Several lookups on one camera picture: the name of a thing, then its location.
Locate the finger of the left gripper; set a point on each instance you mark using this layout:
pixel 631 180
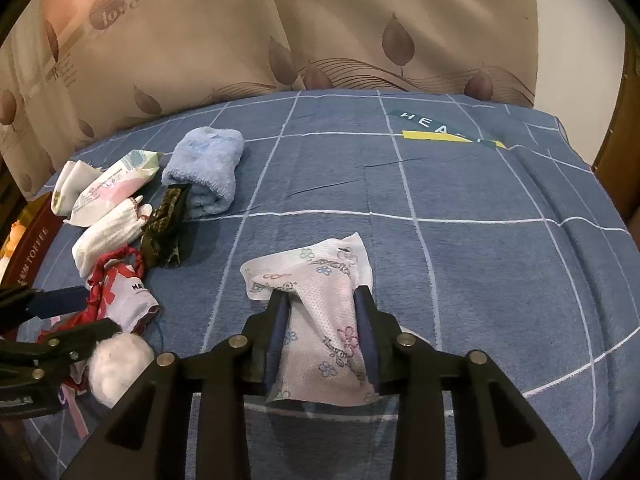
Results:
pixel 57 350
pixel 21 303

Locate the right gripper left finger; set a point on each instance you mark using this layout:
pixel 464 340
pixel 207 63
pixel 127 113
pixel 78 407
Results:
pixel 199 400

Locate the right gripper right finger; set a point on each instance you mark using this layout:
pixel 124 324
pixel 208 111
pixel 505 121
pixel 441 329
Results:
pixel 498 434

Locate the white fluffy pompom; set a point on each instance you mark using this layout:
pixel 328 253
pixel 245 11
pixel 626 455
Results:
pixel 115 365

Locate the red gold toffee tin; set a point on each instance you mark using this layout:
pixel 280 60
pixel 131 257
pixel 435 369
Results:
pixel 33 245

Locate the red white ruffled garment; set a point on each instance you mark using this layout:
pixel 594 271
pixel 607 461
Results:
pixel 116 291

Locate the white socks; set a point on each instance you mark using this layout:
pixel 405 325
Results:
pixel 119 227

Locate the small white printed sock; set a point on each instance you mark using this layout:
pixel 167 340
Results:
pixel 73 179

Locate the black gold patterned scarf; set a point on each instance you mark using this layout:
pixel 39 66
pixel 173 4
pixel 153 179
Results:
pixel 161 234

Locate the wet wipes pack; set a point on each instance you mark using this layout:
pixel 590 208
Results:
pixel 119 182

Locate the white floral mesh cloth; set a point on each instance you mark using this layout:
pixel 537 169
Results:
pixel 321 360

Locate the light blue towel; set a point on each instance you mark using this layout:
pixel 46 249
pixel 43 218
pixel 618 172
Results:
pixel 206 158

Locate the orange rubber pig toy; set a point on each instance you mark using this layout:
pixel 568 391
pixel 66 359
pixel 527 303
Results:
pixel 16 232

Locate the beige leaf print curtain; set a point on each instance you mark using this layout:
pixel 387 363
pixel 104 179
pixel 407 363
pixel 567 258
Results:
pixel 74 72

